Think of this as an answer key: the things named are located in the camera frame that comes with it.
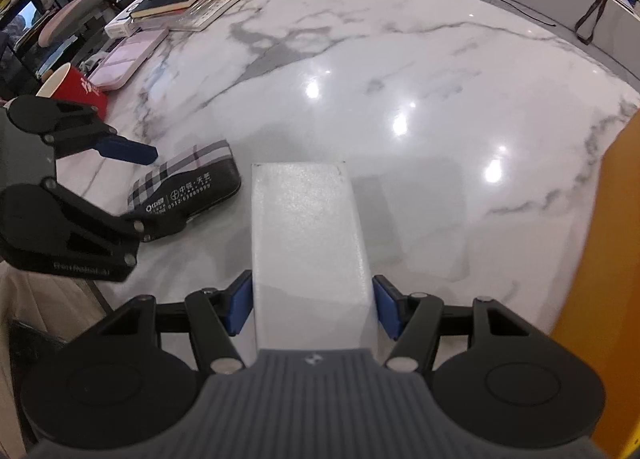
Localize plaid black case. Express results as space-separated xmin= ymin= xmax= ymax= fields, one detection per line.
xmin=127 ymin=139 xmax=242 ymax=222

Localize white rectangular box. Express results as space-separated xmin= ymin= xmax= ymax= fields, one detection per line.
xmin=252 ymin=162 xmax=378 ymax=352

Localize red cup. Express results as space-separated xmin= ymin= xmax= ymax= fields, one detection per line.
xmin=37 ymin=62 xmax=108 ymax=120

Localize pink flat case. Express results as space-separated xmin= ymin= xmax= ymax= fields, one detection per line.
xmin=89 ymin=29 xmax=169 ymax=92

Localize small white box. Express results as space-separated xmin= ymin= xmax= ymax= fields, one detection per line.
xmin=104 ymin=6 xmax=140 ymax=40

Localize pink office chair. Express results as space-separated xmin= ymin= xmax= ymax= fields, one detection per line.
xmin=38 ymin=0 xmax=104 ymax=47

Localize white book stack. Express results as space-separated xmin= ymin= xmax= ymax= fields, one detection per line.
xmin=132 ymin=0 xmax=240 ymax=32

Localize orange cardboard box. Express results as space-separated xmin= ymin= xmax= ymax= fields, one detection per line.
xmin=552 ymin=116 xmax=639 ymax=458

